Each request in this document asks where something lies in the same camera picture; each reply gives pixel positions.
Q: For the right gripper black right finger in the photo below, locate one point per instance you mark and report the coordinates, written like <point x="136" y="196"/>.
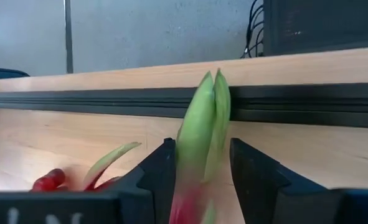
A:
<point x="255" y="183"/>

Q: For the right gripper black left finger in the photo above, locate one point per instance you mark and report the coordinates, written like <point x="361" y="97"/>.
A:
<point x="162" y="174"/>

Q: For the pink dragon fruit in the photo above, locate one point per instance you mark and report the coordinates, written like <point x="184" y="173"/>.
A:
<point x="196" y="130"/>

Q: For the large black box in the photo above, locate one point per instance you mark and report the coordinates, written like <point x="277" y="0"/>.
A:
<point x="320" y="25"/>

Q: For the dark rounded object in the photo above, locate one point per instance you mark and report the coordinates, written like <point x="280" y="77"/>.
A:
<point x="3" y="73"/>

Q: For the black aluminium table frame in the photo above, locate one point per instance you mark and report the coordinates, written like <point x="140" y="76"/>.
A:
<point x="78" y="101"/>

